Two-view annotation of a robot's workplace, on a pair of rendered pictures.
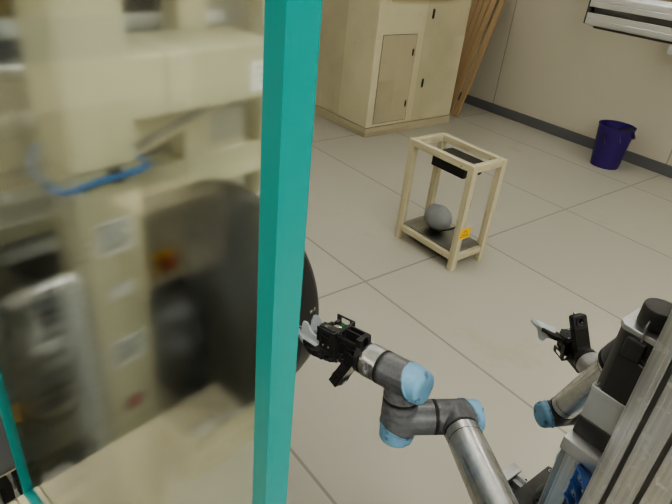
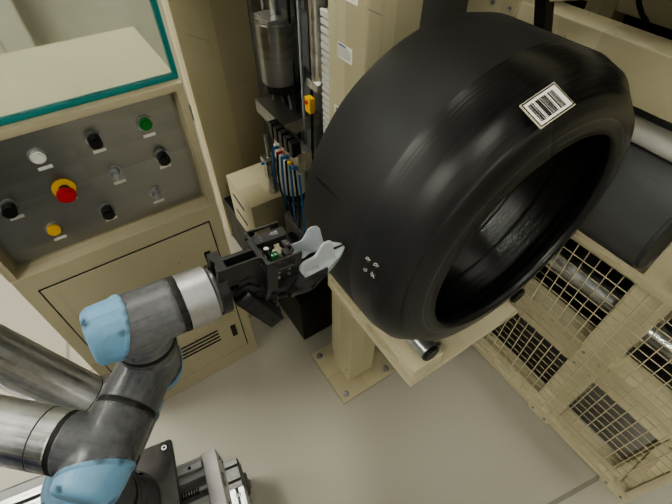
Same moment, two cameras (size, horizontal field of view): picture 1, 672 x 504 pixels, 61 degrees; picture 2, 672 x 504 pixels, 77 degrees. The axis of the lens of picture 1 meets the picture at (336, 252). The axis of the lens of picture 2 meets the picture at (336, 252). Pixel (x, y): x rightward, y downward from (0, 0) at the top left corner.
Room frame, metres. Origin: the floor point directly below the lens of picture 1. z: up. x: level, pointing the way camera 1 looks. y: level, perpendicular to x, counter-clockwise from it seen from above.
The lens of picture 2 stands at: (1.21, -0.36, 1.74)
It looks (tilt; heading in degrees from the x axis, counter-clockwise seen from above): 49 degrees down; 107
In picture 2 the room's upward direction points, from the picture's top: straight up
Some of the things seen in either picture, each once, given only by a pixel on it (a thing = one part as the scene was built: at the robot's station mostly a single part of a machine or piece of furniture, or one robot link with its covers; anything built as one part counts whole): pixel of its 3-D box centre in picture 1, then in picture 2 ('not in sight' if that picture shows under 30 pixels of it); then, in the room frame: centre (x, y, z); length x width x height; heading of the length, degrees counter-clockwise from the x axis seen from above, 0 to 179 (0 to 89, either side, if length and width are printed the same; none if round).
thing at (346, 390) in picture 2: not in sight; (352, 362); (1.02, 0.49, 0.01); 0.27 x 0.27 x 0.02; 51
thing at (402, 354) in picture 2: not in sight; (380, 313); (1.14, 0.24, 0.84); 0.36 x 0.09 x 0.06; 141
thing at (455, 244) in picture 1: (447, 200); not in sight; (3.82, -0.77, 0.40); 0.60 x 0.35 x 0.80; 40
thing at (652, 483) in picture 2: not in sight; (548, 328); (1.61, 0.45, 0.65); 0.90 x 0.02 x 0.70; 141
